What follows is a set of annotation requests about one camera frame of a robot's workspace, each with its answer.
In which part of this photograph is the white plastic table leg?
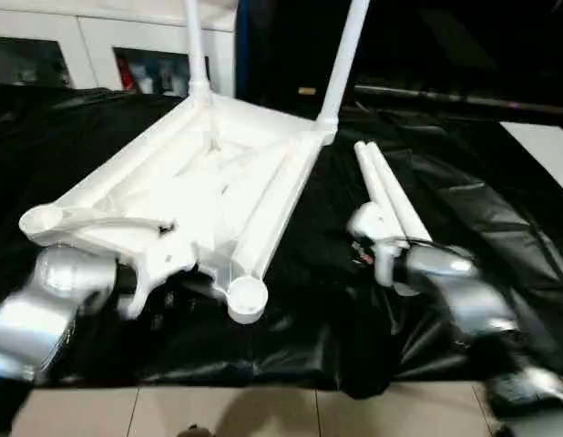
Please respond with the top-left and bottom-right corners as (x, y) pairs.
(353, 141), (388, 215)
(184, 0), (215, 99)
(313, 0), (373, 137)
(365, 141), (435, 243)

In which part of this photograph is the white plastic table top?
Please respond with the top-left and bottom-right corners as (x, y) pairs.
(17, 90), (341, 325)

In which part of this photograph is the black plastic mat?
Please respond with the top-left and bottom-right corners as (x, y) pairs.
(0, 81), (563, 401)

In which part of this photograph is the grey robot body part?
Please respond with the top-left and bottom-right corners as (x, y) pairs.
(177, 423), (217, 437)

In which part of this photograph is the long dark metal rod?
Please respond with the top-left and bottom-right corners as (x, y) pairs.
(353, 84), (563, 114)

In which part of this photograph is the white flat board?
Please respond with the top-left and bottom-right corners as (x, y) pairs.
(499, 121), (563, 196)

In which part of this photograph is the red bottle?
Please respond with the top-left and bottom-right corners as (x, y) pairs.
(117, 56), (133, 90)

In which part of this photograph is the white cabinet with glass doors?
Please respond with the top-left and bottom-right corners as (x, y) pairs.
(0, 0), (240, 99)

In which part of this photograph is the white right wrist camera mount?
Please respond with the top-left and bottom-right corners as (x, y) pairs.
(347, 202), (411, 289)

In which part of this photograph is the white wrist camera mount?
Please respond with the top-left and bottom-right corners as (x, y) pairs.
(347, 202), (411, 289)
(125, 218), (201, 320)

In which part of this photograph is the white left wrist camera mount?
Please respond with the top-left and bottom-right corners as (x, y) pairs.
(125, 218), (201, 320)

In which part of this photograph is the black left wrist camera cable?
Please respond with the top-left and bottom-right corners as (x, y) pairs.
(57, 212), (179, 238)

